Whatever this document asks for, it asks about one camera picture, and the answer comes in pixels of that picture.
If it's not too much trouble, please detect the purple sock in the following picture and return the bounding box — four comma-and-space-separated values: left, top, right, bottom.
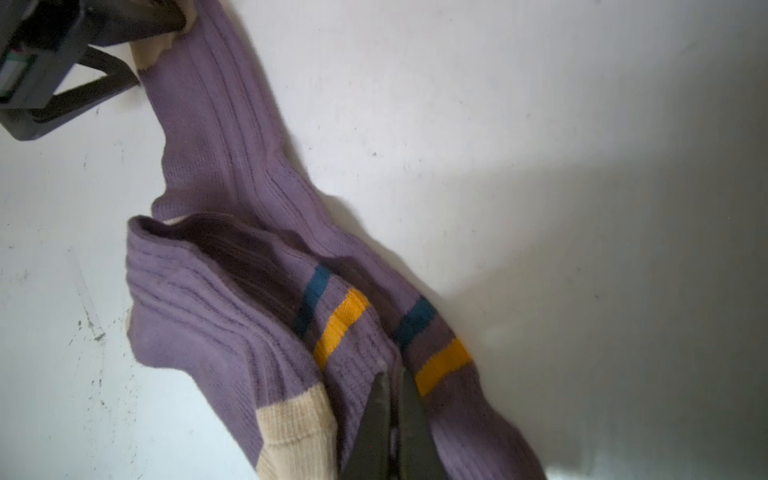
127, 1, 544, 479

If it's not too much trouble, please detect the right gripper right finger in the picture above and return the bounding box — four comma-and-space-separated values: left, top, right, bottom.
397, 369, 448, 480

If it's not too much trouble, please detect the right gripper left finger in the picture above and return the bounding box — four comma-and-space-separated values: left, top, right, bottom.
339, 373, 391, 480

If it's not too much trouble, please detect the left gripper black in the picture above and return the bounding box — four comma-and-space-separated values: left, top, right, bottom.
1, 0, 186, 141

